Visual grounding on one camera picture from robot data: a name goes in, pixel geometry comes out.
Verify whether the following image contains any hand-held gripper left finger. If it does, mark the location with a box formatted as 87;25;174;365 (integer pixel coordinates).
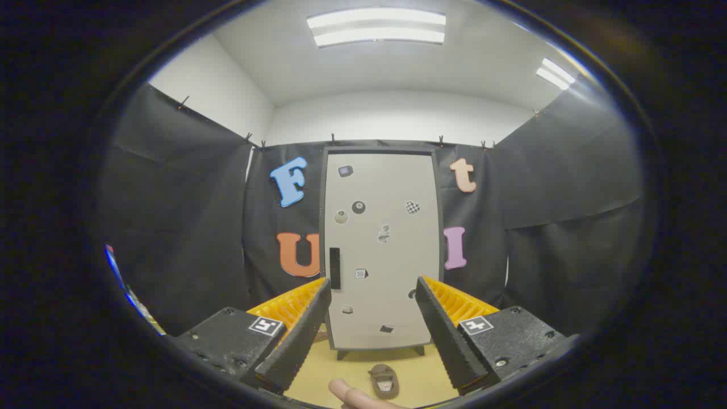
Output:
170;277;332;395

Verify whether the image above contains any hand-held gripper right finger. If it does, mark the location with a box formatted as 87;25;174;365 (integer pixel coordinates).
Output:
416;277;569;397

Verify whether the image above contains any brown fuzzy slipper shoe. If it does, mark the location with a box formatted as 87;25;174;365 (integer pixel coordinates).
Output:
368;364;400;400

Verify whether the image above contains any dark grey shoe cabinet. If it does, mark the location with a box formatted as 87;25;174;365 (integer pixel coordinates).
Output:
319;145;445;361

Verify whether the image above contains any black backdrop cloth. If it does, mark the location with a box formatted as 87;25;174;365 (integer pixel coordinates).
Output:
99;80;645;337

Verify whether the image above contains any blue printed board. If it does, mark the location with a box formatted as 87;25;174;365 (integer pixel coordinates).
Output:
105;244;129;291

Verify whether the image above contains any small ceiling light panel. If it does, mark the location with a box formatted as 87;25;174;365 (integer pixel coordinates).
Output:
536;57;576;90

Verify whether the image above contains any long ceiling light panel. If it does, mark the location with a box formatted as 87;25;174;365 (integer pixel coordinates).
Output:
307;7;447;48

